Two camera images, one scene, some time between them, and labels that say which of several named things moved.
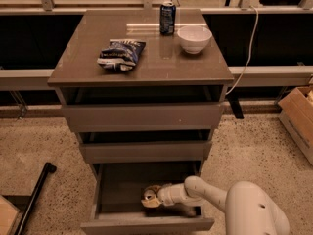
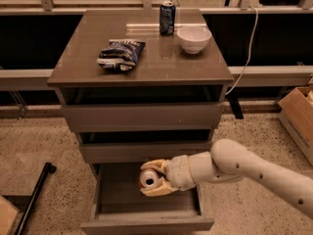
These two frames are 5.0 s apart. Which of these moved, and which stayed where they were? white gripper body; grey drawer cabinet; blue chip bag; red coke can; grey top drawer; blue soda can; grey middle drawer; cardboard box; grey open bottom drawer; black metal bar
Moved: red coke can; white gripper body
Stayed: grey open bottom drawer; grey top drawer; cardboard box; grey drawer cabinet; black metal bar; blue chip bag; blue soda can; grey middle drawer
